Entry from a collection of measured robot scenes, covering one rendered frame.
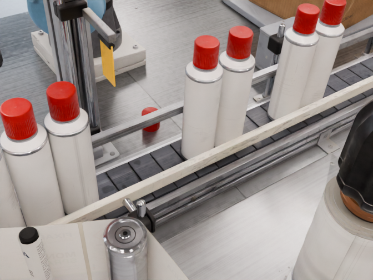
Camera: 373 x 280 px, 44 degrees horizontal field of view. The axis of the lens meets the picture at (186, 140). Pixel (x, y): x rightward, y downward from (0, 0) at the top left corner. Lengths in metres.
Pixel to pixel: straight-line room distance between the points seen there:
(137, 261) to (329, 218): 0.18
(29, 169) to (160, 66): 0.52
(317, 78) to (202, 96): 0.24
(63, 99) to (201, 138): 0.24
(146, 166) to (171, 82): 0.29
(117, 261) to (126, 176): 0.30
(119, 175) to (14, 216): 0.18
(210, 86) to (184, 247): 0.22
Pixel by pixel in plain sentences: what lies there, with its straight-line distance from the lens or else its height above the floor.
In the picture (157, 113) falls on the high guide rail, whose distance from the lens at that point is 0.68.
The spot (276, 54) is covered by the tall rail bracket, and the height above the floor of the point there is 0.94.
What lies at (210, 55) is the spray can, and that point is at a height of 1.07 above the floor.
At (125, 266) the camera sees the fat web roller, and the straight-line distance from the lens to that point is 0.42.
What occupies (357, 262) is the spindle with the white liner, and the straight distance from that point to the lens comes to 0.48.
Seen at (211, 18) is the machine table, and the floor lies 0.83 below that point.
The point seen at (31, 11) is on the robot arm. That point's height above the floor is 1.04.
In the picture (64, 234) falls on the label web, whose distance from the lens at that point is 0.44.
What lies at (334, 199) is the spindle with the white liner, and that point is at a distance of 0.47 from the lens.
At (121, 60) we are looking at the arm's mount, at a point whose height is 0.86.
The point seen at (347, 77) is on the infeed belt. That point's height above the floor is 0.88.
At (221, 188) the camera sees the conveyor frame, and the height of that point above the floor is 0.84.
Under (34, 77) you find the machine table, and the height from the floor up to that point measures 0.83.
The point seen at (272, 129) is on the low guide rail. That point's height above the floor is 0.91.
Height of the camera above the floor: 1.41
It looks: 44 degrees down
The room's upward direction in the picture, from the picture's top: 4 degrees clockwise
